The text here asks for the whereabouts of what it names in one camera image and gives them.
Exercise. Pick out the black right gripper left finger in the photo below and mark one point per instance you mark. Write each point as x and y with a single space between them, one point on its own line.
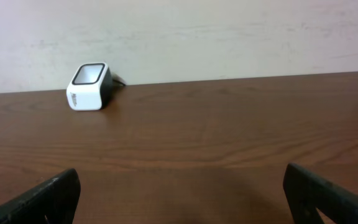
53 201

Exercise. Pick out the white barcode scanner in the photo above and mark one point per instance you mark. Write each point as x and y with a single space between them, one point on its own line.
90 88

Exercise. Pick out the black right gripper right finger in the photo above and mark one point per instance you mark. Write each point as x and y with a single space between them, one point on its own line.
308 194

